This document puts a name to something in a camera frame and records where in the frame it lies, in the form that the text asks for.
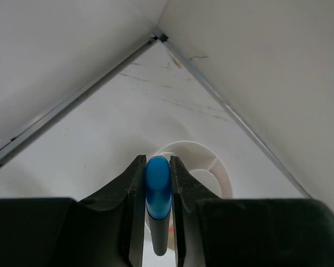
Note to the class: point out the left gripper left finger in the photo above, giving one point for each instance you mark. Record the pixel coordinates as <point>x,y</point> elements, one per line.
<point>112,232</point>

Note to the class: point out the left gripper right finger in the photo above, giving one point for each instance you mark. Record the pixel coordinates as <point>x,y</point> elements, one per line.
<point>187,192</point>

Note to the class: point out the blue cap black highlighter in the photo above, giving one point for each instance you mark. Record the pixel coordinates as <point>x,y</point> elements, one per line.
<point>157,177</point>

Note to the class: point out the aluminium frame rail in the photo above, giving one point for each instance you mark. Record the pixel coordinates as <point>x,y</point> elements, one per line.
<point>154,97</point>

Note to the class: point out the white round divided container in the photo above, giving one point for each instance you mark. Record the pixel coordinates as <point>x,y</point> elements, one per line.
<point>203,164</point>

